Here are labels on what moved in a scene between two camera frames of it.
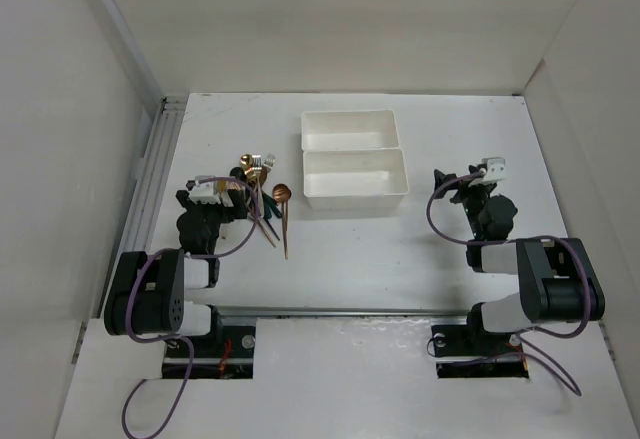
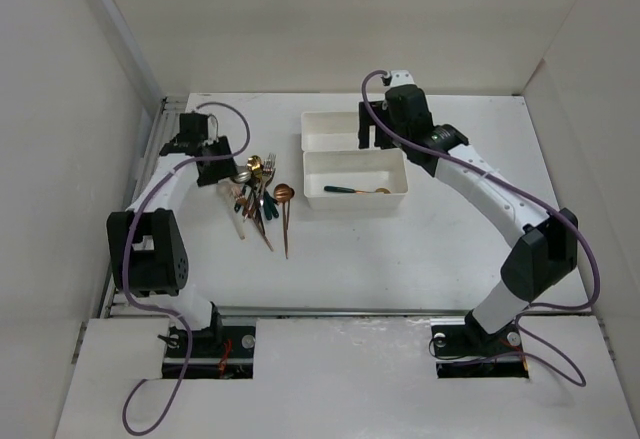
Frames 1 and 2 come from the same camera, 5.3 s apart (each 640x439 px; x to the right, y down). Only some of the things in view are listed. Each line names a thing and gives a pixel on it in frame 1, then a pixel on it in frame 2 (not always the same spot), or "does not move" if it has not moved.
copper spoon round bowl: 282,193 does not move
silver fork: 257,165 to 268,167
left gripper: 227,213 to 225,170
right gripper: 465,186 to 364,127
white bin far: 349,130 does not move
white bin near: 355,179 does not move
